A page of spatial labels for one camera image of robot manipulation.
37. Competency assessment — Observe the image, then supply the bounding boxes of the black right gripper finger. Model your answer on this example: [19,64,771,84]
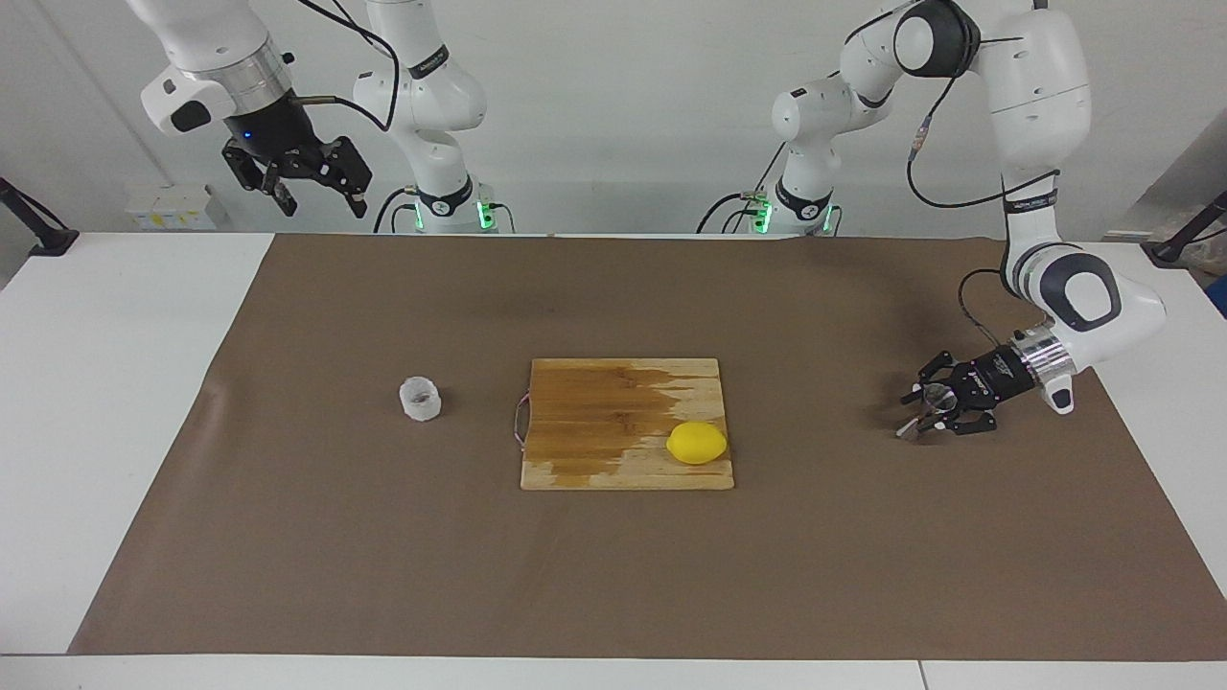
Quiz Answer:
[310,137,376,219]
[223,144,299,218]

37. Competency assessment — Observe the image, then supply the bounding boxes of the steel jigger cup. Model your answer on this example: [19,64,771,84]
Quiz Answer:
[899,383,961,440]

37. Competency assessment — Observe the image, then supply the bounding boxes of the white boxes stack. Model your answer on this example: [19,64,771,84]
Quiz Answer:
[125,184,217,231]

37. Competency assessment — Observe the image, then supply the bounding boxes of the black left base cables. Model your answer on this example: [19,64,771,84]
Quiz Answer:
[698,142,789,234]

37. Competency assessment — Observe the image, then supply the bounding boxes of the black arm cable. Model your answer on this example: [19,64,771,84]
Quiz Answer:
[288,0,404,135]
[906,36,1063,351]

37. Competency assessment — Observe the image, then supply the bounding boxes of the yellow lemon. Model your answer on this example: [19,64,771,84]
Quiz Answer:
[666,421,729,467]

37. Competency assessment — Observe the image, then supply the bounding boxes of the brown paper table mat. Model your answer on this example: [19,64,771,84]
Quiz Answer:
[67,233,1227,657]

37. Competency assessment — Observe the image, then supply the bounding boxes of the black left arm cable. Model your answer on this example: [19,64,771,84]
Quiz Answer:
[906,36,1063,351]

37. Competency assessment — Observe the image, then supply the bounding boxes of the wooden cutting board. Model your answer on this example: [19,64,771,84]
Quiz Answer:
[520,357,735,492]

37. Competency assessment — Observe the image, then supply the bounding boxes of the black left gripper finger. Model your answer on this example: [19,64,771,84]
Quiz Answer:
[896,405,1000,442]
[901,352,971,403]

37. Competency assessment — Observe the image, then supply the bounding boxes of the black right base cables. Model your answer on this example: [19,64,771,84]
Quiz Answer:
[372,187,517,234]

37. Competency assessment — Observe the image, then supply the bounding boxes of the black clamp mount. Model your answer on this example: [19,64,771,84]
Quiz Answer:
[1141,190,1227,267]
[0,177,80,258]

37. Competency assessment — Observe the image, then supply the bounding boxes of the clear plastic cup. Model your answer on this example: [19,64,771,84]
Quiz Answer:
[399,377,444,423]

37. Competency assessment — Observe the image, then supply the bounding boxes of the black base cables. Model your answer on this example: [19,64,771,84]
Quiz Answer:
[698,142,789,234]
[372,187,517,234]

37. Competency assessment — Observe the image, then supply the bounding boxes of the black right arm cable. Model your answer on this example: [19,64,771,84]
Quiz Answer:
[288,0,404,135]

